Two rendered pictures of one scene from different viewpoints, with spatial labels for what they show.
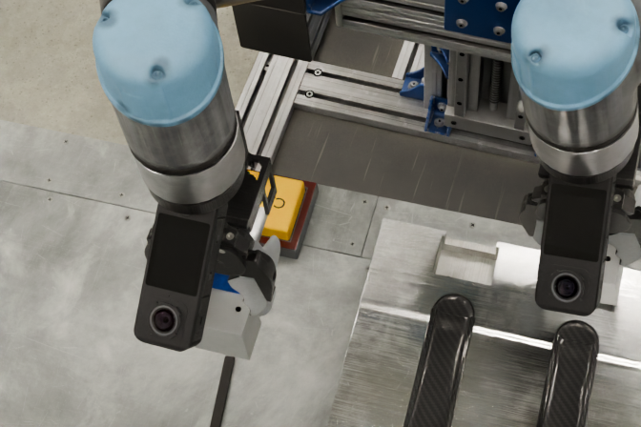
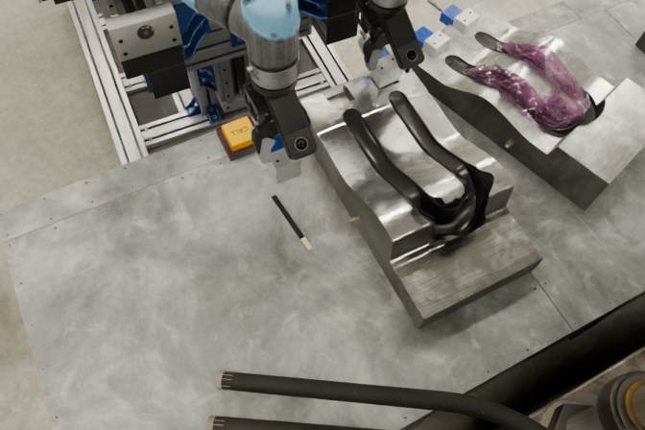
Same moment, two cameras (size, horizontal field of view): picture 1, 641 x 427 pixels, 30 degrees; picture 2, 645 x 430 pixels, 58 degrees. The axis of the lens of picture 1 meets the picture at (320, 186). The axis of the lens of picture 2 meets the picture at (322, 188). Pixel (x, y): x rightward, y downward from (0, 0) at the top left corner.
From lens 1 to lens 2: 0.51 m
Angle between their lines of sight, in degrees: 26
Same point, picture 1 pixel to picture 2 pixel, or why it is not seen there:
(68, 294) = (185, 221)
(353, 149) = not seen: hidden behind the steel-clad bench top
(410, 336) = (345, 132)
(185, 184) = (291, 72)
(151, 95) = (288, 20)
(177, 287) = (298, 128)
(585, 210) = (402, 23)
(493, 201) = not seen: hidden behind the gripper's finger
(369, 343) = (333, 144)
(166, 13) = not seen: outside the picture
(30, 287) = (166, 229)
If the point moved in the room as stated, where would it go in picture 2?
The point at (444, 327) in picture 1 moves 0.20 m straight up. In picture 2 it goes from (351, 123) to (361, 53)
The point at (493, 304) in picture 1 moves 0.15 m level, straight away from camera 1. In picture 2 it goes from (361, 104) to (322, 57)
